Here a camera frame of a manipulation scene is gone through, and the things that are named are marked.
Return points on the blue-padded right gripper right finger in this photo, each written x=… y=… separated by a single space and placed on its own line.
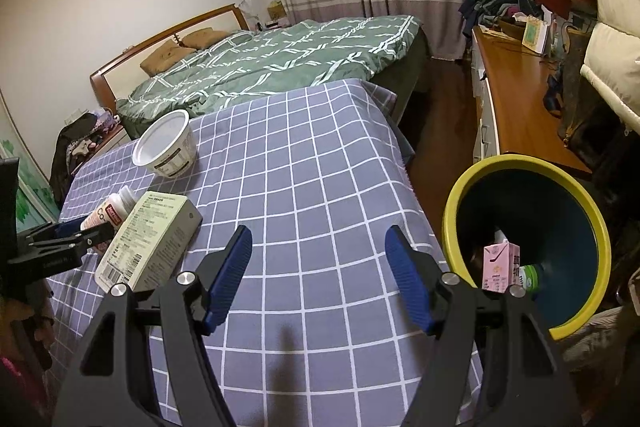
x=524 y=381

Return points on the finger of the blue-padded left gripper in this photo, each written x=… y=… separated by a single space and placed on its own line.
x=53 y=248

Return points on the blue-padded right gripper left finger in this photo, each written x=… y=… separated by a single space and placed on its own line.
x=110 y=381

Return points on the small white red bottle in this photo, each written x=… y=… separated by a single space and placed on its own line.
x=114 y=210

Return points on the pink milk carton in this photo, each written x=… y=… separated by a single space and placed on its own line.
x=501 y=264

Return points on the pale green carton box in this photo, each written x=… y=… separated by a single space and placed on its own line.
x=147 y=247

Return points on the white plastic cup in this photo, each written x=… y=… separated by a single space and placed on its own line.
x=168 y=147

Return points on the yellow rimmed trash bin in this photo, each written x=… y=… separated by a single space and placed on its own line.
x=550 y=216

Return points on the painted sliding wardrobe door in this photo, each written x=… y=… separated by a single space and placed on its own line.
x=34 y=199

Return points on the pile of dark clothes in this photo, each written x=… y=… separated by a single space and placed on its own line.
x=76 y=143

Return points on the white bedside nightstand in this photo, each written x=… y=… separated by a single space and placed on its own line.
x=107 y=141

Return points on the blue checked tablecloth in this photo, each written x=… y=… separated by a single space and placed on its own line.
x=317 y=334

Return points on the left brown pillow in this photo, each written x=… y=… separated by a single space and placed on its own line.
x=164 y=57

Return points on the brown pillow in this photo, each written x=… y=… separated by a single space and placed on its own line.
x=164 y=57
x=204 y=38

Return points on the wooden side desk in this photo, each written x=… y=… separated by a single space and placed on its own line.
x=515 y=79

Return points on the right brown pillow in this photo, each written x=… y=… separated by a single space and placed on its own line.
x=204 y=38

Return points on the green patterned duvet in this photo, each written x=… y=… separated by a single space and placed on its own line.
x=389 y=51

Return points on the cream padded jacket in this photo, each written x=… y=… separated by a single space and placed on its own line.
x=611 y=63

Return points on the tissue box on far nightstand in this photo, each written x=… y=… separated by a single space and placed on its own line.
x=276 y=10

